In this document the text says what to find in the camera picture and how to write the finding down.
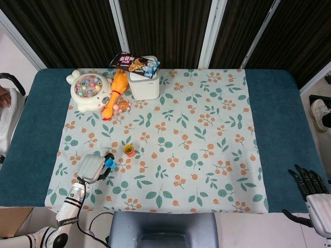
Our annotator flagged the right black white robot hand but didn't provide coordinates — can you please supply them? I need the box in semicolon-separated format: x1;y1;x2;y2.
281;164;331;237

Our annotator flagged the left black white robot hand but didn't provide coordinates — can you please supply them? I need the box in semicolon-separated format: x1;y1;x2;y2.
77;152;115;184

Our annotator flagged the orange paw squeeze toy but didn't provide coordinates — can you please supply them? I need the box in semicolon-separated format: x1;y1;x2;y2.
114;100;132;113

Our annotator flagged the teal fabric table cover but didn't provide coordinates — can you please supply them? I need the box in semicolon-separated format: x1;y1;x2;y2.
0;68;331;213

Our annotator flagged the white fishing game toy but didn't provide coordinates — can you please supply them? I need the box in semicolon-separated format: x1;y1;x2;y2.
66;69;113;112

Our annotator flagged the orange rubber chicken toy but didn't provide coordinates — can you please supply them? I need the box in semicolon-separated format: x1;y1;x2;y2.
101;69;129;121

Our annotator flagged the person in white clothes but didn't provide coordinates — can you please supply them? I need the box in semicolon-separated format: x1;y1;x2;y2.
0;85;28;156

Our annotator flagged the brown cardboard box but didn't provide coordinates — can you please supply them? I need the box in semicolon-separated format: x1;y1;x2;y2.
0;206;35;239

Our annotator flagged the white desktop trash bin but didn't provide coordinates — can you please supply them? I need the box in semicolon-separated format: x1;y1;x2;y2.
128;54;160;101

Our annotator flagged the white sneaker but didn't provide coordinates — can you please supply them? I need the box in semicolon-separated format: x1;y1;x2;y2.
311;99;331;132

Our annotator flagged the floral leaf print tablecloth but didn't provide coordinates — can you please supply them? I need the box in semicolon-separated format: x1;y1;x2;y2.
44;68;269;215

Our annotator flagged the dark chocolate snack packet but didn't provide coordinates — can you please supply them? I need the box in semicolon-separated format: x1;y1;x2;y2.
110;52;156;74

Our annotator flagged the black floor stand base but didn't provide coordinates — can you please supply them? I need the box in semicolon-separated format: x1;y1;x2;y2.
309;95;331;108

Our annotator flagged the black chair armrest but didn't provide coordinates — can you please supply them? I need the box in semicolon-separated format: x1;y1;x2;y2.
0;73;26;97

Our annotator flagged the blue white snack packet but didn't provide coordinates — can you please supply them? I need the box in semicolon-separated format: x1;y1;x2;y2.
141;58;161;78

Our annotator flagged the dark striped partition panel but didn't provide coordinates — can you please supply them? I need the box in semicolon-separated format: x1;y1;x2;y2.
244;0;331;90
206;0;279;70
117;0;215;70
0;0;125;70

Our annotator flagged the black cable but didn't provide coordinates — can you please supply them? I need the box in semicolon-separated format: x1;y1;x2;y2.
77;178;112;247

